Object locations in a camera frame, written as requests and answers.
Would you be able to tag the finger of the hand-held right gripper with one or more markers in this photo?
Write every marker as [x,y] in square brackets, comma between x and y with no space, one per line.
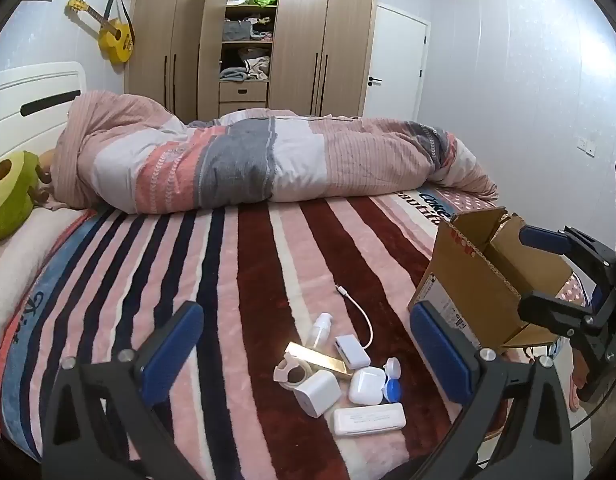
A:
[543,238]
[550,310]

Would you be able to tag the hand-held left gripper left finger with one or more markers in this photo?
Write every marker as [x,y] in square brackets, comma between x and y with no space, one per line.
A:
[170,350]

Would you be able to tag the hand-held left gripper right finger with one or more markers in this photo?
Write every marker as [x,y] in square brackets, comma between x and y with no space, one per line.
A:
[440,355]

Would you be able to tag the brown cardboard box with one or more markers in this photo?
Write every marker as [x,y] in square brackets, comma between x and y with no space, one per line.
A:
[480,280]

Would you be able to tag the person's right hand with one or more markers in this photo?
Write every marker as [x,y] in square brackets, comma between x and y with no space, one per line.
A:
[582,377]

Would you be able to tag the white blue contact lens case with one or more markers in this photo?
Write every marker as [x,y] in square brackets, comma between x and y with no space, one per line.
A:
[399,387]

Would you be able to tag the white earbuds case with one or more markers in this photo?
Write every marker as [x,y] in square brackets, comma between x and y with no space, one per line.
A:
[365,385]

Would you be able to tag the striped fleece blanket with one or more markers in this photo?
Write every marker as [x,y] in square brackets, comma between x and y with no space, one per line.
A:
[238,285]

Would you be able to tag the white rectangular case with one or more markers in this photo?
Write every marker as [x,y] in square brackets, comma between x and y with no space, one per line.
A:
[369,419]

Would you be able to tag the gold rectangular bar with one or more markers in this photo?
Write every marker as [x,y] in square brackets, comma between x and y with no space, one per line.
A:
[320,360]

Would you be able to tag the small clear spray bottle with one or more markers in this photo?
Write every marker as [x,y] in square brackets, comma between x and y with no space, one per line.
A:
[320,332]

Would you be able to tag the white charger cube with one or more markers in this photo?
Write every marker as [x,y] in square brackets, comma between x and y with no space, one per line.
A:
[315,392]

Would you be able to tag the cream bed sheet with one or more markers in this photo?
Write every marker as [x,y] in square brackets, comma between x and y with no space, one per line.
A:
[23,270]

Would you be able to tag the pink grey patterned duvet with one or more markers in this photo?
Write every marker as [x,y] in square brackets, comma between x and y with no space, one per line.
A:
[248,155]

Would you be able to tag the brown plush toy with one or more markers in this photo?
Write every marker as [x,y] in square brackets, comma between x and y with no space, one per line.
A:
[44,175]

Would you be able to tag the green avocado plush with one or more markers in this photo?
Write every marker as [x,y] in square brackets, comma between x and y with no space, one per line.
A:
[10,195]

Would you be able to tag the white door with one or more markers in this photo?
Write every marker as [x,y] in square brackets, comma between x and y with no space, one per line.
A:
[395,65]

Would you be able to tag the pile of folded clothes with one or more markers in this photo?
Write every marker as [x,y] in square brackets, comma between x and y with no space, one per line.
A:
[248,66]

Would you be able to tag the white bed headboard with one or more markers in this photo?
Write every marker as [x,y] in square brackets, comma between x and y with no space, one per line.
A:
[33,85]

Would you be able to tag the wooden wardrobe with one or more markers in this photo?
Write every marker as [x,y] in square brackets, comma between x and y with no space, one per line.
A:
[298,35]

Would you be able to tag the yellow guitar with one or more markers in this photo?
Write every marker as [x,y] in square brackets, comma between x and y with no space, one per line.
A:
[115,35]

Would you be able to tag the grey bag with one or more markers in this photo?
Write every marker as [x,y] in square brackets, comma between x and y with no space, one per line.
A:
[236,31]

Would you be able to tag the white wall socket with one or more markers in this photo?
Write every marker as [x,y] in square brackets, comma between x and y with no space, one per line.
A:
[586,145]

